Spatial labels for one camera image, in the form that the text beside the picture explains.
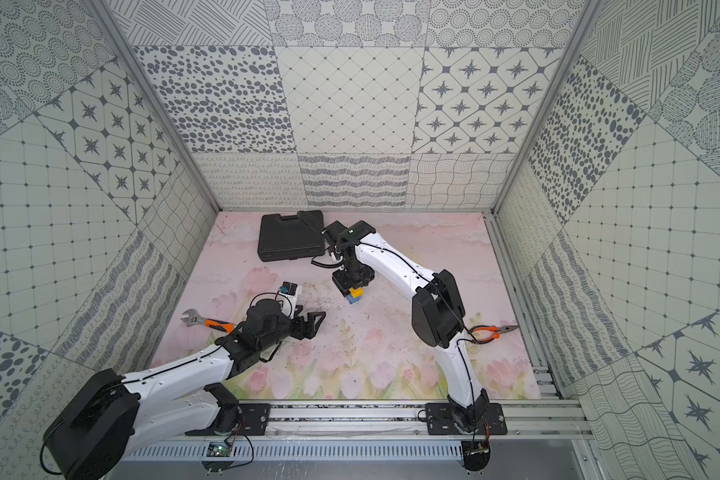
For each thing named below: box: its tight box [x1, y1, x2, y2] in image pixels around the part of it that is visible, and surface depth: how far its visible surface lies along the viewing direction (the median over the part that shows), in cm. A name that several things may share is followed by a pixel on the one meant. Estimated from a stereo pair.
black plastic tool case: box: [257, 210, 325, 261], surface depth 106 cm
